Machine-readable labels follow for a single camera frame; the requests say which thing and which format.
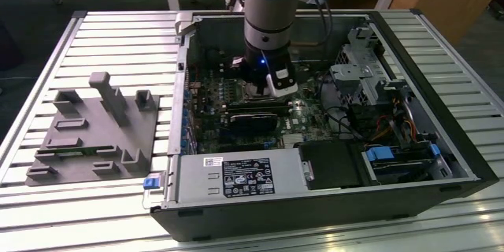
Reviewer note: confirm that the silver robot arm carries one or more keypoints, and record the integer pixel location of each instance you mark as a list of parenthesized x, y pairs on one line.
[(267, 13)]

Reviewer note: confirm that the CPU socket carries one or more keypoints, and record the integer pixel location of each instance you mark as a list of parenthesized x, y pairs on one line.
[(247, 94)]

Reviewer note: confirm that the black RAM slot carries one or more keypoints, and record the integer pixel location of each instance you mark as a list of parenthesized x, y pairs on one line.
[(256, 105), (256, 111)]

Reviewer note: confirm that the black graphics card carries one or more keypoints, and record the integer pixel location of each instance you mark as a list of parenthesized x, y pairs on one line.
[(252, 123)]

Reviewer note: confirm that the green motherboard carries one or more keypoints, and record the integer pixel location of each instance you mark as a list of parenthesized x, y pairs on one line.
[(311, 122)]

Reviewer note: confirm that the grey metal drive cage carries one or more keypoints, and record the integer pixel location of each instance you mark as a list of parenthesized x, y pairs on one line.
[(351, 70)]

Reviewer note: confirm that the silver chipset heatsink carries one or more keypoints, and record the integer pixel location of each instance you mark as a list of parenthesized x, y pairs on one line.
[(295, 140)]

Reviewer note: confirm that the black plastic shroud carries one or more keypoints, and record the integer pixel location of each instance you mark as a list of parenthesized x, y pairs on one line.
[(331, 163)]

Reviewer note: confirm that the grey power supply unit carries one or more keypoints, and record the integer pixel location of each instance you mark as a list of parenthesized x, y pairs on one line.
[(196, 181)]

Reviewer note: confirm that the hard disk in blue carrier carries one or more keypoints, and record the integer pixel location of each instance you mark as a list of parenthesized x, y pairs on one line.
[(379, 154)]

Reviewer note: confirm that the grey parts rack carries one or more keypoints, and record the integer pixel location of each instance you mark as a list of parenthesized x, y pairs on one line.
[(99, 134)]

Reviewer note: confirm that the blue case latch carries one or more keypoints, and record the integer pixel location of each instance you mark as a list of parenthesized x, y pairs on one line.
[(152, 182)]

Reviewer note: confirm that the black PC case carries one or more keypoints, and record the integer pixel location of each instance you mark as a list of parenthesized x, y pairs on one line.
[(275, 219)]

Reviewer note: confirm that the green RAM stick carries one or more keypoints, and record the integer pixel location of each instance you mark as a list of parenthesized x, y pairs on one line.
[(75, 152)]

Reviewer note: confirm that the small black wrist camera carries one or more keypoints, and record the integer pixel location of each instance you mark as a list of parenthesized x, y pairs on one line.
[(238, 63)]

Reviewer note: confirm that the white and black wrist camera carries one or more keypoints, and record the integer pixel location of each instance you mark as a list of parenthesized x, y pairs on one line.
[(283, 82)]

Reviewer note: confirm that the grey case rear bracket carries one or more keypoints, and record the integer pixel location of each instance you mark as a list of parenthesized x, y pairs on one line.
[(183, 23)]

